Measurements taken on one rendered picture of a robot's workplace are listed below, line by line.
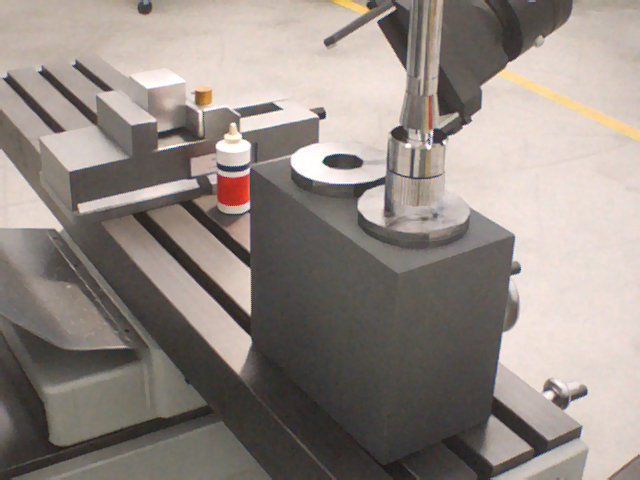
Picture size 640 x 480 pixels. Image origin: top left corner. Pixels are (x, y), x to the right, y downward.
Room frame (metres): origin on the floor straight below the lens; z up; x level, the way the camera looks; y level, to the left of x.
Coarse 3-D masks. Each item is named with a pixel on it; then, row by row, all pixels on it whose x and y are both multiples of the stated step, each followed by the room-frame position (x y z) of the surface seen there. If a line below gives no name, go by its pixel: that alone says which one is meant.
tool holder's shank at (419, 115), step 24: (432, 0) 0.71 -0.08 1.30; (432, 24) 0.71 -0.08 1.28; (408, 48) 0.72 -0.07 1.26; (432, 48) 0.71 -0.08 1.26; (408, 72) 0.72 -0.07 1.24; (432, 72) 0.71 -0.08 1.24; (408, 96) 0.72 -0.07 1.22; (432, 96) 0.71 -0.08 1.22; (408, 120) 0.71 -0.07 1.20; (432, 120) 0.71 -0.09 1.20
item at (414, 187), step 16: (400, 160) 0.71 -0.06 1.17; (416, 160) 0.70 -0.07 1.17; (432, 160) 0.70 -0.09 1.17; (400, 176) 0.71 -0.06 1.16; (416, 176) 0.70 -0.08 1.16; (432, 176) 0.70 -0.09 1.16; (400, 192) 0.71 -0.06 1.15; (416, 192) 0.70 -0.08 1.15; (432, 192) 0.70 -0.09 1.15; (400, 208) 0.70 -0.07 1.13; (416, 208) 0.70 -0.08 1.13; (432, 208) 0.71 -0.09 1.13
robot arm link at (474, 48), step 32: (448, 0) 0.81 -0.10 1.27; (480, 0) 0.82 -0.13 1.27; (512, 0) 0.81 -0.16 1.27; (544, 0) 0.83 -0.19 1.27; (384, 32) 0.83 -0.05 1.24; (448, 32) 0.79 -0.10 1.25; (480, 32) 0.81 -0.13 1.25; (512, 32) 0.82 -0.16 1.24; (544, 32) 0.83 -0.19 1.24; (448, 64) 0.78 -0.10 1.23; (480, 64) 0.79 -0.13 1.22; (448, 96) 0.78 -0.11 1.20; (480, 96) 0.78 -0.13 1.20
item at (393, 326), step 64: (256, 192) 0.81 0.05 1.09; (320, 192) 0.77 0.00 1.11; (384, 192) 0.75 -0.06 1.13; (448, 192) 0.75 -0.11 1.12; (256, 256) 0.81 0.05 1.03; (320, 256) 0.73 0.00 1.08; (384, 256) 0.67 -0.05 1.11; (448, 256) 0.67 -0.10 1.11; (512, 256) 0.71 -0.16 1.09; (256, 320) 0.81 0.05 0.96; (320, 320) 0.72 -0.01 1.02; (384, 320) 0.65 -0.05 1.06; (448, 320) 0.67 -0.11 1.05; (320, 384) 0.72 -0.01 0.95; (384, 384) 0.65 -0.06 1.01; (448, 384) 0.68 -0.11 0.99; (384, 448) 0.64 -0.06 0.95
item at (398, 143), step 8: (400, 128) 0.74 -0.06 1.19; (392, 136) 0.72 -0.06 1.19; (400, 136) 0.72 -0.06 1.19; (440, 136) 0.72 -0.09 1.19; (392, 144) 0.71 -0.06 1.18; (400, 144) 0.71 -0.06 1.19; (408, 144) 0.70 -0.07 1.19; (416, 144) 0.70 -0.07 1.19; (424, 144) 0.70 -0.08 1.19; (432, 144) 0.71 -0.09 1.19; (440, 144) 0.71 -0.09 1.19; (448, 144) 0.72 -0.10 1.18; (400, 152) 0.71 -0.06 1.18; (408, 152) 0.70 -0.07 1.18; (416, 152) 0.70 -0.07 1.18; (424, 152) 0.70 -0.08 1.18; (432, 152) 0.70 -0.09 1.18; (440, 152) 0.71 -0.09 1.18
